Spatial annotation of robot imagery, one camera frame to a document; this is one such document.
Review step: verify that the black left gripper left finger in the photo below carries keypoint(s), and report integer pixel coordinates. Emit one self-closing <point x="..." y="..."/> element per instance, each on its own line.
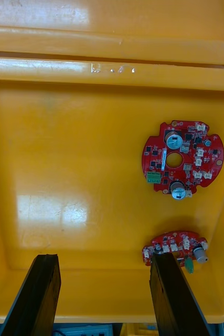
<point x="35" y="294"/>

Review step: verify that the round red circuit board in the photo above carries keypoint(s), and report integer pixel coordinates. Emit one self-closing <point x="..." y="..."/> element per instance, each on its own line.
<point x="190" y="155"/>
<point x="169" y="245"/>

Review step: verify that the yellow-orange plastic bin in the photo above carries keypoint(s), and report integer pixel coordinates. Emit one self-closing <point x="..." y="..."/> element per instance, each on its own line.
<point x="77" y="157"/>
<point x="117" y="26"/>

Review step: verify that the grey metal box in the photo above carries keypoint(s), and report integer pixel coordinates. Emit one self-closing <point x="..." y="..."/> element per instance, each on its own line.
<point x="85" y="330"/>

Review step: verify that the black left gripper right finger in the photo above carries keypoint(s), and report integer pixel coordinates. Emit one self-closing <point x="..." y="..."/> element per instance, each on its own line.
<point x="174" y="296"/>

